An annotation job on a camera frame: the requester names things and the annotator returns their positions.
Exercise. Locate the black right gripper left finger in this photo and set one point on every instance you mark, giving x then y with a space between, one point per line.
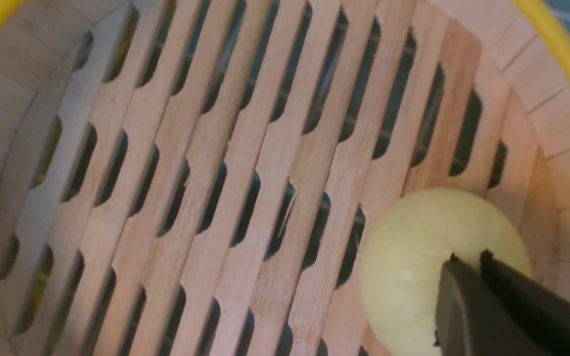
471 321

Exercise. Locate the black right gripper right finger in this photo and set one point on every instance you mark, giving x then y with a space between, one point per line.
540 314

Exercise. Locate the bamboo steamer tray yellow rim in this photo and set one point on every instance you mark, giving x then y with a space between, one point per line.
198 177

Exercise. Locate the yellow bun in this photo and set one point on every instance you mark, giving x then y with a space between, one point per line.
404 253

